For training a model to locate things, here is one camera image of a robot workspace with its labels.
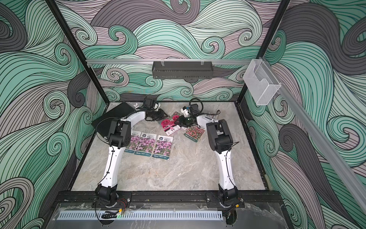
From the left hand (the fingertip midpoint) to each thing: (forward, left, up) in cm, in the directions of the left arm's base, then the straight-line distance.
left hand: (167, 114), depth 108 cm
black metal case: (-33, +25, +32) cm, 52 cm away
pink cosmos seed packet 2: (-26, +1, -2) cm, 27 cm away
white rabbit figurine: (+4, +23, +5) cm, 24 cm away
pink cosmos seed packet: (-24, +13, -3) cm, 28 cm away
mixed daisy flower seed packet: (-15, -21, -3) cm, 26 cm away
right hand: (-9, -7, 0) cm, 11 cm away
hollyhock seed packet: (-9, -4, -1) cm, 9 cm away
